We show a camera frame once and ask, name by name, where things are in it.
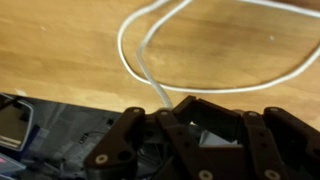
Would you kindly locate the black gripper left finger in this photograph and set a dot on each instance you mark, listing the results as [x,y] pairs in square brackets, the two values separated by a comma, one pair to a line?
[116,155]

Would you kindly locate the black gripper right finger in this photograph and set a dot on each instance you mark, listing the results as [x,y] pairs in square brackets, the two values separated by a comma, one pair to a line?
[273,145]

